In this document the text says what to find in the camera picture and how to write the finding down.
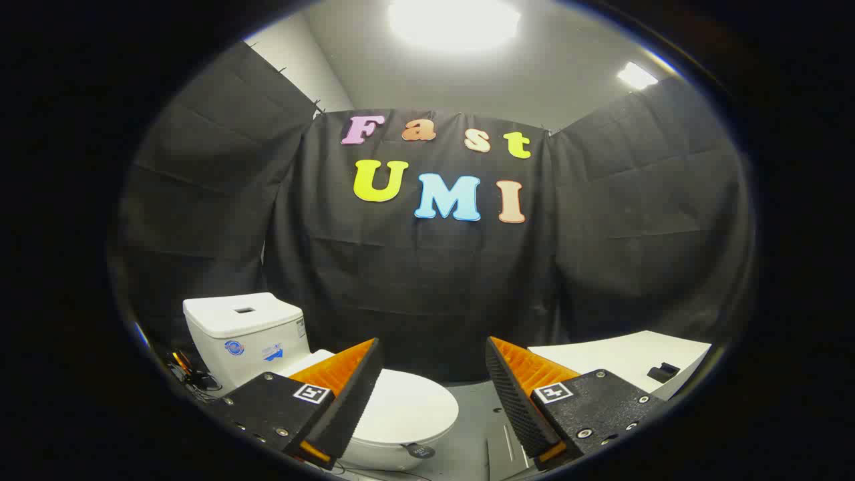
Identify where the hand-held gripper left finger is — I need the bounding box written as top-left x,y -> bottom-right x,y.
206,337 -> 384,470

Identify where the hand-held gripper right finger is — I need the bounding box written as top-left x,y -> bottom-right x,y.
485,335 -> 667,472

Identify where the white toilet lid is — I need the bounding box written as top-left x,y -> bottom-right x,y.
281,349 -> 460,447

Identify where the white toilet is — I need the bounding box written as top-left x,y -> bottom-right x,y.
182,292 -> 462,472

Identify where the white panel door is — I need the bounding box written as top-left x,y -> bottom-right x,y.
528,331 -> 712,402

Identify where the black backdrop cloth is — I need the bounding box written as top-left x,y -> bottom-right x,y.
110,40 -> 755,385

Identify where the rectangular ceiling light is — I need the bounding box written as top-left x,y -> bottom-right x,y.
617,61 -> 659,91

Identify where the round ceiling light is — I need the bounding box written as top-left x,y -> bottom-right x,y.
387,0 -> 522,51

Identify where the black cable bundle with orange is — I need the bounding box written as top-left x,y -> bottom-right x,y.
166,349 -> 222,396

